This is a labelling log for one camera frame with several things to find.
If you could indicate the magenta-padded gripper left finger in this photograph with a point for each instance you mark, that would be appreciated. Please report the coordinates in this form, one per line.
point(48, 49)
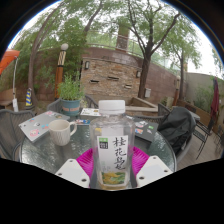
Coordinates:
point(71, 171)

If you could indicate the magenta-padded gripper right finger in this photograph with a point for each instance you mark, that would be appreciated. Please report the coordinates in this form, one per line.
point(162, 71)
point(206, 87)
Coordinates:
point(153, 169)

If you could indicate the clear white-capped drink bottle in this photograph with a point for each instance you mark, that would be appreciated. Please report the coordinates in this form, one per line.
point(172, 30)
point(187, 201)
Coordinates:
point(111, 146)

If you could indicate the stone water basin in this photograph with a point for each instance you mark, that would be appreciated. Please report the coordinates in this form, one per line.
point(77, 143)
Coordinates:
point(140, 106)

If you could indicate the dark laptop with stickers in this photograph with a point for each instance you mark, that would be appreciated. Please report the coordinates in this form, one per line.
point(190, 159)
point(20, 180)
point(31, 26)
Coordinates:
point(146, 130)

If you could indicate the grey mesh chair holding jacket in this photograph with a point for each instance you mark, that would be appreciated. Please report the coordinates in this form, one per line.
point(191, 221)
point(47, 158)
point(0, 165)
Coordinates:
point(188, 150)

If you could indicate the cream ribbed ceramic mug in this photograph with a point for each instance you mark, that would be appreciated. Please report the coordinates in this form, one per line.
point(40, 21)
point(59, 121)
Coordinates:
point(60, 132)

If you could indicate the black jacket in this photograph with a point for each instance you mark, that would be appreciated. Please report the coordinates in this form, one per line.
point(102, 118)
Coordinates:
point(176, 128)

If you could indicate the small colourful card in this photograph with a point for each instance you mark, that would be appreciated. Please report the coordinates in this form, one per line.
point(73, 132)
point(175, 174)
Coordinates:
point(82, 121)

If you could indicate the silver laptop with stickers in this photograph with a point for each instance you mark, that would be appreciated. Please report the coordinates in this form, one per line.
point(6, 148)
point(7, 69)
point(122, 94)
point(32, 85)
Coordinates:
point(40, 125)

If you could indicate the black slatted metal chair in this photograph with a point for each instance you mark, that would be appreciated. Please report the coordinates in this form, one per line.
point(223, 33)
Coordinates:
point(202, 133)

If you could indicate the white sticker sheet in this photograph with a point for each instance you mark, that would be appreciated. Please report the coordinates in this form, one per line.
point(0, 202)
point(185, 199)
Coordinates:
point(90, 112)

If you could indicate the green plant in teal pot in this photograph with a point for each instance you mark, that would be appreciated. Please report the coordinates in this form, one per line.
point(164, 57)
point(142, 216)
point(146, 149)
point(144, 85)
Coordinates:
point(70, 93)

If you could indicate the blue yellow striped bollard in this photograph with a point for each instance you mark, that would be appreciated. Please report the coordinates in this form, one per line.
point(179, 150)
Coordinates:
point(29, 97)

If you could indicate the forked-trunk tree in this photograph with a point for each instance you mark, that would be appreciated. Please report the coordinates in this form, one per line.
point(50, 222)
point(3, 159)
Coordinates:
point(144, 80)

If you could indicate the slender-trunk tree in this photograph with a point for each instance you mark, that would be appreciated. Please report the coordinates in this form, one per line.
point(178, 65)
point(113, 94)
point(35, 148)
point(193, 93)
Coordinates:
point(181, 83)

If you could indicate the closed maroon parasol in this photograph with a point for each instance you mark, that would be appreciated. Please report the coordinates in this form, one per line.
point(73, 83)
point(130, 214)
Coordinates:
point(215, 98)

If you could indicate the leaning-trunk tree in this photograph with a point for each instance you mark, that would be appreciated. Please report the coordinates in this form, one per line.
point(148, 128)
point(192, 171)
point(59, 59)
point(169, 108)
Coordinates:
point(31, 76)

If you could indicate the orange parasol with white pole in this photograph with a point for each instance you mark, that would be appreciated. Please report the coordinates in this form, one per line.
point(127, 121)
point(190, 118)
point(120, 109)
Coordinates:
point(8, 56)

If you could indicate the grey wall utility box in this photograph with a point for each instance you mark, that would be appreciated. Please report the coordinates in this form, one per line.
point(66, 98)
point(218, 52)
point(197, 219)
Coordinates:
point(147, 92)

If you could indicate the black wall lantern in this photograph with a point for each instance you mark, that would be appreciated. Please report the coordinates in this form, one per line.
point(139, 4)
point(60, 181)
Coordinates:
point(87, 65)
point(138, 74)

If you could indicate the striped globe lamp post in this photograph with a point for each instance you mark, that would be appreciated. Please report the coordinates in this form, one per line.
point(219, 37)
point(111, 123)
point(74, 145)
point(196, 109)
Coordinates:
point(60, 73)

